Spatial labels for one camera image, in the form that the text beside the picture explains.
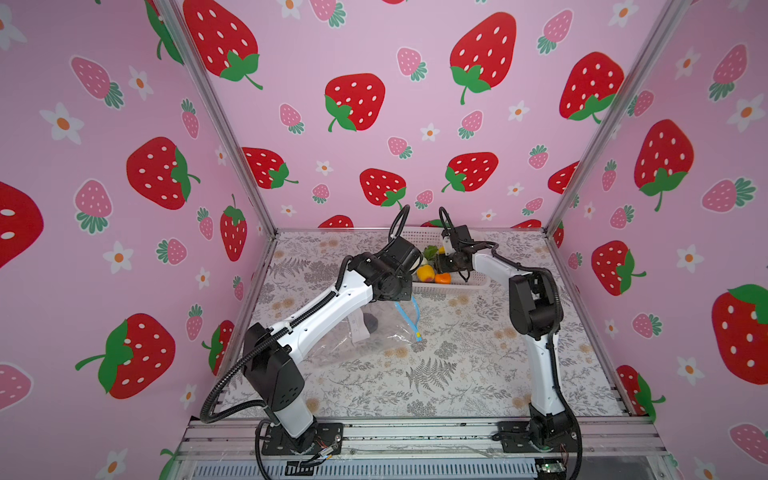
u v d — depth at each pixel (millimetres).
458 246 859
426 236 1011
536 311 605
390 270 551
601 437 763
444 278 1005
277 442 727
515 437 731
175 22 687
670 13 692
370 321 933
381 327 938
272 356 420
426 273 1014
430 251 1124
